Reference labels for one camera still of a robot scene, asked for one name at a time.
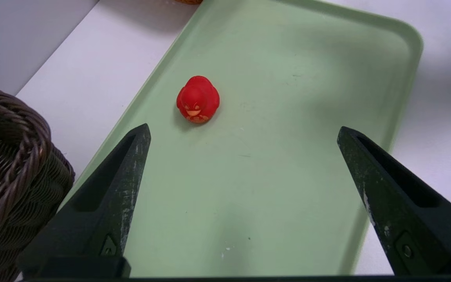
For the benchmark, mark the small red rubber duck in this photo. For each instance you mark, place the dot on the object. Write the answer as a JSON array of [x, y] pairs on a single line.
[[198, 100]]

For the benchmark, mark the green plastic tray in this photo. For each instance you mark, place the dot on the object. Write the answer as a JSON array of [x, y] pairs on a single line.
[[268, 156]]

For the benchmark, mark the orange wicker basket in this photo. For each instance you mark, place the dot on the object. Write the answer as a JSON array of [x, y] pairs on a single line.
[[189, 1]]

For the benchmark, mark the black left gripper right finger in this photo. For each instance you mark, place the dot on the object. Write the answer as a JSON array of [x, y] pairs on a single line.
[[401, 203]]

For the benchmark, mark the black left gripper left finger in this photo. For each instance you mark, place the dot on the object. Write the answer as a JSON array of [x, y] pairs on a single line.
[[92, 219]]

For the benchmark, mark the dark brown wicker basket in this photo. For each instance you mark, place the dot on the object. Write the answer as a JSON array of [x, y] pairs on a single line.
[[18, 176]]

